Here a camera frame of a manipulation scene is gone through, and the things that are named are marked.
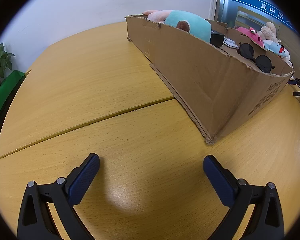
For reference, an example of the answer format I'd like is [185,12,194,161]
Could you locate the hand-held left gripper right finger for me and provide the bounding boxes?
[203,155,285,240]

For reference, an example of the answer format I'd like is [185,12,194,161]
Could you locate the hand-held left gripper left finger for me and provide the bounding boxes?
[17,153,100,240]

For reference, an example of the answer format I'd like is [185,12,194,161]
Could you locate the cardboard box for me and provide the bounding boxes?
[125,14,295,145]

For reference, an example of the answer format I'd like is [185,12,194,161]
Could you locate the pink and teal plush toy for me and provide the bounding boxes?
[142,9,212,43]

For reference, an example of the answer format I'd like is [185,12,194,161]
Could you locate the wooden desktop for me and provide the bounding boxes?
[0,21,300,240]

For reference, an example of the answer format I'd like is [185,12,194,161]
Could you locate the blue and white plush toy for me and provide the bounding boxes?
[262,39,293,68]

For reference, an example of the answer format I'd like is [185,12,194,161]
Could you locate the beige plush toy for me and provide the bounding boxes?
[259,22,279,43]

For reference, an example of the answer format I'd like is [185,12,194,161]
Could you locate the black sunglasses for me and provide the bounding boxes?
[237,43,275,73]

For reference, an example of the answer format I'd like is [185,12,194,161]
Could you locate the white cloth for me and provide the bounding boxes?
[222,37,239,48]

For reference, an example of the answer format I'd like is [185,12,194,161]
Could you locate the yellow shelf behind glass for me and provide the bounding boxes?
[236,5,280,30]

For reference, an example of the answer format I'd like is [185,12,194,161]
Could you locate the small black box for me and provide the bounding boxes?
[210,30,225,47]

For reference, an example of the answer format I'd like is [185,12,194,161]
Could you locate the green potted plant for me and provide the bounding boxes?
[0,42,15,90]

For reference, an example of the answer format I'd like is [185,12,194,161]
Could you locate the blue wall banner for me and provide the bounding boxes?
[225,0,299,33]

